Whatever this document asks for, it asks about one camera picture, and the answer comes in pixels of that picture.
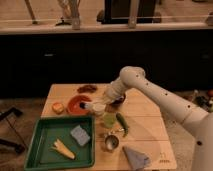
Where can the yellow corn toy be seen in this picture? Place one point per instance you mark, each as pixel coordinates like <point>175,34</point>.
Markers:
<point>62,149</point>

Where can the wooden folding table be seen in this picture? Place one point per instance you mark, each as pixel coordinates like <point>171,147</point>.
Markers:
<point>147,134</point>

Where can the grey folded cloth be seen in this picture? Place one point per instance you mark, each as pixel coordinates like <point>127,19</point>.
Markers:
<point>137,160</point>

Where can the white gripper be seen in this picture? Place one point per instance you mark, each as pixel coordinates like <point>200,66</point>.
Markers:
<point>114,90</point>

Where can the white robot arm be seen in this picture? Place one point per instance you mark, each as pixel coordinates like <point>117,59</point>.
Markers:
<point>194,119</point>

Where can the metal measuring cup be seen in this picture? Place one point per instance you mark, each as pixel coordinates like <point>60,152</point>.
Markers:
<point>111,140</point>

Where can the dark brown bowl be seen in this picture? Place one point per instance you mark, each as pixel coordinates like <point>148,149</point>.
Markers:
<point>119,101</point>

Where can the dark red meat toy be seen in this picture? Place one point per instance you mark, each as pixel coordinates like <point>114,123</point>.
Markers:
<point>87,89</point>

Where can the orange bread toy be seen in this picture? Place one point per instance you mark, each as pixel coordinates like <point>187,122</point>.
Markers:
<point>58,107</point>

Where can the white paper cup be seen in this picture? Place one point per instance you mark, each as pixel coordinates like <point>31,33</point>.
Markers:
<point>98,108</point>

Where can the green plastic cup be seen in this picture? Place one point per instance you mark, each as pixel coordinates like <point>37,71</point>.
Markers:
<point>109,120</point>

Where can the blue sponge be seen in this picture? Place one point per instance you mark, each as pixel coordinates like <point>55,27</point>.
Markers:
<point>80,135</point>

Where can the green plastic tray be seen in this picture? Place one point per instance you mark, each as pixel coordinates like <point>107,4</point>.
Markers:
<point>41,155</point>

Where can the green pepper toy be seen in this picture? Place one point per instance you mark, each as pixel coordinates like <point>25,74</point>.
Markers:
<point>123,123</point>

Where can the orange bowl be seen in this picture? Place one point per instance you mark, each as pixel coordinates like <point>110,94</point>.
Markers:
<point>73,106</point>

